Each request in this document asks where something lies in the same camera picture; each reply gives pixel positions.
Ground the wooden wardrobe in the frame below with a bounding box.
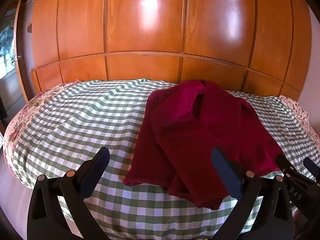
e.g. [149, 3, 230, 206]
[13, 0, 313, 103]

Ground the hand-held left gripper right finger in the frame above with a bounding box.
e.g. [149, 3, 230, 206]
[211, 147, 294, 240]

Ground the green checked blanket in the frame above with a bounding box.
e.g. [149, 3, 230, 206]
[12, 78, 320, 240]

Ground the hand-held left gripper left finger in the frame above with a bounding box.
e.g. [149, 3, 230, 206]
[27, 146, 111, 240]

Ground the dark red knit garment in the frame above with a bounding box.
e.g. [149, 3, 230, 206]
[123, 80, 286, 210]

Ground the window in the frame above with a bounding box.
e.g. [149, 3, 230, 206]
[0, 7, 21, 81]

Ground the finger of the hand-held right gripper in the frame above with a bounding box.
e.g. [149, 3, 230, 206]
[274, 153, 297, 181]
[303, 157, 320, 182]

